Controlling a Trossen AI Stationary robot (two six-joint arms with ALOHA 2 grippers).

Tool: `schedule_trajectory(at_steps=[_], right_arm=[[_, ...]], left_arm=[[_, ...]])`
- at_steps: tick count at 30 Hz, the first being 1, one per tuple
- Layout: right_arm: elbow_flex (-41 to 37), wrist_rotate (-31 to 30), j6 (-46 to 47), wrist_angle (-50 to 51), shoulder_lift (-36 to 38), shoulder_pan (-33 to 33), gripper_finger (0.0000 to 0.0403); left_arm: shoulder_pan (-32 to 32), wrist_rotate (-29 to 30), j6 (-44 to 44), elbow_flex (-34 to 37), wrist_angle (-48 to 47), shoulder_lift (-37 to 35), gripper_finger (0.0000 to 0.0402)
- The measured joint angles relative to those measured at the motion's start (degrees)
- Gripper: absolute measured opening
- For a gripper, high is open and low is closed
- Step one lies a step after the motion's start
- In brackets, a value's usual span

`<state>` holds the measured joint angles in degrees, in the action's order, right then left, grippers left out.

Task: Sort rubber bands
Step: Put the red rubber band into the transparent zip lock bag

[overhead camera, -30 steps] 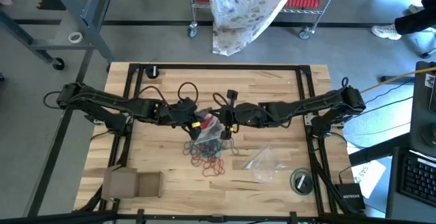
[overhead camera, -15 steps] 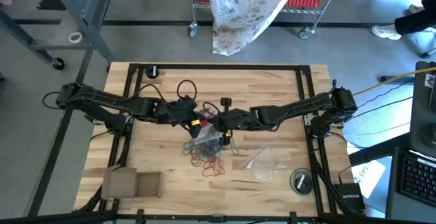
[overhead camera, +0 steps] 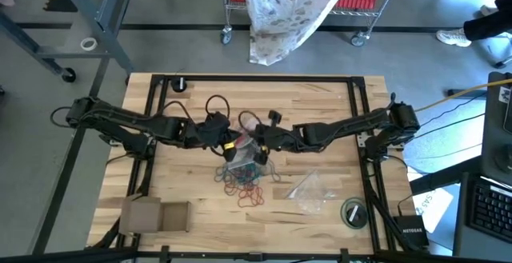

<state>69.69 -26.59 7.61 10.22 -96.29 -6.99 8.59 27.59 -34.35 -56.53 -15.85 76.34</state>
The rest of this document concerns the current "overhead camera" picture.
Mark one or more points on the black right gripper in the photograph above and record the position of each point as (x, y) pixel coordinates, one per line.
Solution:
(284, 139)

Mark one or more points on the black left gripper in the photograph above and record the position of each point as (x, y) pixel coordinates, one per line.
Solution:
(214, 131)

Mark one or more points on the clear plastic zip bag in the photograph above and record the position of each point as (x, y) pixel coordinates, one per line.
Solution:
(310, 193)
(246, 153)

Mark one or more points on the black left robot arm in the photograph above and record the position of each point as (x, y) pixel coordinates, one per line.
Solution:
(132, 120)

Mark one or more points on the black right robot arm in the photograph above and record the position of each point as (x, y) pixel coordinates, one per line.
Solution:
(344, 126)

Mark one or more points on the green rubber bands heap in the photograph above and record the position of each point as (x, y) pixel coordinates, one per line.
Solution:
(244, 173)

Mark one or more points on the black round puck white label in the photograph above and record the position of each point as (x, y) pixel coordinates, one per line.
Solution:
(358, 211)
(176, 85)

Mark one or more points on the white floral curtain cloth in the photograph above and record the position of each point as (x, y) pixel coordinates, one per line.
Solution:
(280, 15)

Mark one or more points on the open brown cardboard box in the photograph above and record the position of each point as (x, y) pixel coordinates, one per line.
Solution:
(140, 215)

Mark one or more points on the white tape roll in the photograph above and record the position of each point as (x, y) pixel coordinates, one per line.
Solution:
(82, 44)

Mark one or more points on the grey metal workbench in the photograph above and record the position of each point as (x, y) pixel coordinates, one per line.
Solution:
(105, 13)

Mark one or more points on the black metal beam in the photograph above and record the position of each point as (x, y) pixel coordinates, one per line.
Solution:
(444, 175)

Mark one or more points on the white printed paper sheet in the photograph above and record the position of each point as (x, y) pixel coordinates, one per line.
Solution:
(434, 211)

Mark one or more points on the black desk foot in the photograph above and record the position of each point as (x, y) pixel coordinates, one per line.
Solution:
(466, 93)

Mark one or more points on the person's shoe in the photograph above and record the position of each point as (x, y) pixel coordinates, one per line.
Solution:
(452, 38)
(488, 10)

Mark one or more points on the dark desk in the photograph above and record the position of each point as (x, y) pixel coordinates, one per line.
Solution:
(462, 223)

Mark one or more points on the black serrated foam block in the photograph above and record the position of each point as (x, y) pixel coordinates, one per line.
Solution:
(60, 3)

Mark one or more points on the black keyboard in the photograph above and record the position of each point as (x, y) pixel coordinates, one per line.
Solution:
(492, 211)

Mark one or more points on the person's leg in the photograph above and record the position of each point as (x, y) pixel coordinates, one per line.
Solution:
(488, 25)

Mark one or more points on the office chair base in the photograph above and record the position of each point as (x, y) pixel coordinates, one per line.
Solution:
(503, 62)

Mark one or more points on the black Netgear network switch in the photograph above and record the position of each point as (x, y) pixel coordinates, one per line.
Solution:
(412, 237)

